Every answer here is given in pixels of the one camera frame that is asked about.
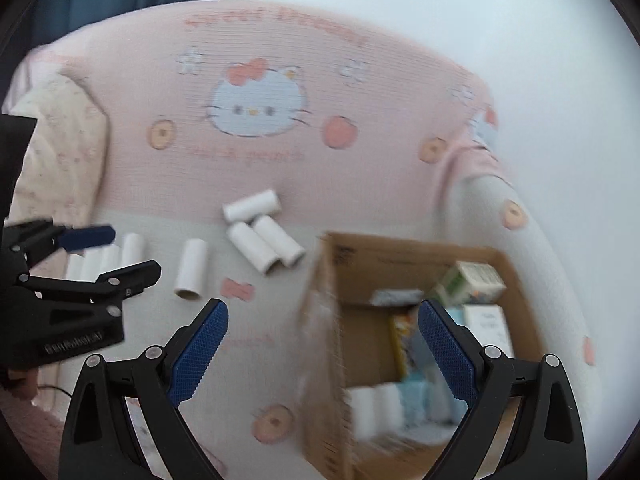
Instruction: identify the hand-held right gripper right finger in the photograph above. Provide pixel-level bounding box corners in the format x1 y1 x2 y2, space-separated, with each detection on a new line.
417 298 589 480

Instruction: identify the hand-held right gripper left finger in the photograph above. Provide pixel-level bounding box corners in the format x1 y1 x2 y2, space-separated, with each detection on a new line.
59 298 230 480

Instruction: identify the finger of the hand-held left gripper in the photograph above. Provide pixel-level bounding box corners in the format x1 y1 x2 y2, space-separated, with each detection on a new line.
19 260 162 307
4 219 117 267

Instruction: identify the brown cardboard box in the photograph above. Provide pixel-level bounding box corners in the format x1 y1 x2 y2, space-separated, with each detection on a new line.
299 231 547 480

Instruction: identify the person's left hand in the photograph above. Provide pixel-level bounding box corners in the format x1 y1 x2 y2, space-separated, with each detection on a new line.
6 369 39 402

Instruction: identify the yellow packet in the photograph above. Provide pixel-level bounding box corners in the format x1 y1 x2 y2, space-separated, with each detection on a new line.
389 310 427 377

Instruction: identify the light blue pack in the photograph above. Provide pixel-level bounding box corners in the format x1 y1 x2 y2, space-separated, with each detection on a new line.
400 379 452 427

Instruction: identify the white box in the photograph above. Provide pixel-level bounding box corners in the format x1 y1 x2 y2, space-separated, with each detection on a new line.
462 304 516 361

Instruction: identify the white tissue pack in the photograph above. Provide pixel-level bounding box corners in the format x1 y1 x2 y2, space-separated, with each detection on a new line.
370 287 426 309

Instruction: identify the green white carton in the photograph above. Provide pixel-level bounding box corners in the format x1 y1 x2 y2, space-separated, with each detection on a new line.
432 260 507 307

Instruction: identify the white paper roll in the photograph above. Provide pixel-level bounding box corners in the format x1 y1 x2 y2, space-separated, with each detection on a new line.
347 382 402 439

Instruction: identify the cream floral cloth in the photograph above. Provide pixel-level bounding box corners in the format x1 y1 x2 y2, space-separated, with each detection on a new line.
9 74 112 226

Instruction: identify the pink cat print blanket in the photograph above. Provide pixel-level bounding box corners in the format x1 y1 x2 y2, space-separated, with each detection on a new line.
0 2 607 480

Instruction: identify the thin black cable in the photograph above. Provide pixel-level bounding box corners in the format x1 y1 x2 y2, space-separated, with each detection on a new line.
38 385 77 402

